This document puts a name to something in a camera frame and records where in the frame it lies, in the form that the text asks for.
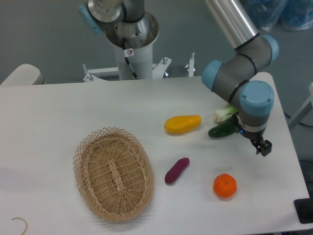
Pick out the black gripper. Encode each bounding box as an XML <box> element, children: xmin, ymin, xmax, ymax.
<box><xmin>232</xmin><ymin>115</ymin><xmax>272</xmax><ymax>157</ymax></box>

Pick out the dark green cucumber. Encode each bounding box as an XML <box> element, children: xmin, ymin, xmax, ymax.
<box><xmin>208</xmin><ymin>118</ymin><xmax>236</xmax><ymax>138</ymax></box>

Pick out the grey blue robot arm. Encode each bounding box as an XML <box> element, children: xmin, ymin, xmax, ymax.
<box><xmin>79</xmin><ymin>0</ymin><xmax>279</xmax><ymax>156</ymax></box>

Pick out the green bok choy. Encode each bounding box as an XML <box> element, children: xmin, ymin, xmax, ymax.
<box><xmin>214</xmin><ymin>104</ymin><xmax>238</xmax><ymax>124</ymax></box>

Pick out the orange mandarin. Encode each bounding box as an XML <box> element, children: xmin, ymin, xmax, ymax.
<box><xmin>213</xmin><ymin>173</ymin><xmax>237</xmax><ymax>198</ymax></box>

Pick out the black device at table edge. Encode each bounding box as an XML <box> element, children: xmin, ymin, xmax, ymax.
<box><xmin>294</xmin><ymin>198</ymin><xmax>313</xmax><ymax>224</ymax></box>

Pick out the yellow papaya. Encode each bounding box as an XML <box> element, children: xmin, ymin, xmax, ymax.
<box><xmin>164</xmin><ymin>115</ymin><xmax>202</xmax><ymax>134</ymax></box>

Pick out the purple sweet potato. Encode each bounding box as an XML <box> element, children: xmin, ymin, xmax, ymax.
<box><xmin>164</xmin><ymin>157</ymin><xmax>190</xmax><ymax>185</ymax></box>

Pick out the blue plastic bag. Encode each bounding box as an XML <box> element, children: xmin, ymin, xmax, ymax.
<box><xmin>242</xmin><ymin>0</ymin><xmax>313</xmax><ymax>32</ymax></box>

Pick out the woven wicker basket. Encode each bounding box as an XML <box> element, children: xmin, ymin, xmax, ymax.
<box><xmin>73</xmin><ymin>127</ymin><xmax>154</xmax><ymax>222</ymax></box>

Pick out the white chair armrest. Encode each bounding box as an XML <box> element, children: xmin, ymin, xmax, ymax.
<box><xmin>1</xmin><ymin>64</ymin><xmax>46</xmax><ymax>87</ymax></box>

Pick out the white frame leg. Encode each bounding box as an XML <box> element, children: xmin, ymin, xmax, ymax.
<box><xmin>287</xmin><ymin>83</ymin><xmax>313</xmax><ymax>130</ymax></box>

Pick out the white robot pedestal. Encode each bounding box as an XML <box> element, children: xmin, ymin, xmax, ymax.
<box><xmin>83</xmin><ymin>11</ymin><xmax>172</xmax><ymax>82</ymax></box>

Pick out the black pedestal cable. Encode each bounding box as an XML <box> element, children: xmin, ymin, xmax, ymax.
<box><xmin>121</xmin><ymin>36</ymin><xmax>139</xmax><ymax>80</ymax></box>

